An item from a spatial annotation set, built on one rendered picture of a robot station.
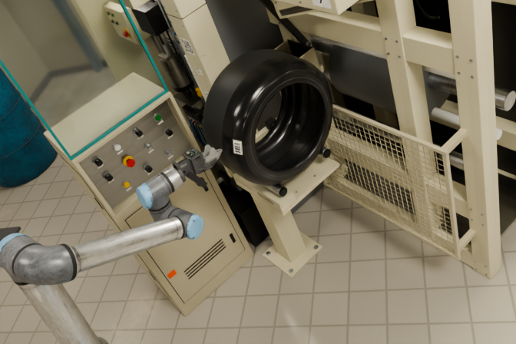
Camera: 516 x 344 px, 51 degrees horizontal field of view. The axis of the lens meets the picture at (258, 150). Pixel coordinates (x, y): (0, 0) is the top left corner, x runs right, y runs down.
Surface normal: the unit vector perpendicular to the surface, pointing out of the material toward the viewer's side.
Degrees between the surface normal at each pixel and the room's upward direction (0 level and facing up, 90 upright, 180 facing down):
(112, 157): 90
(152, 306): 0
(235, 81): 19
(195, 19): 90
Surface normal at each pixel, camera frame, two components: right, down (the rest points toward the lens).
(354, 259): -0.30, -0.73
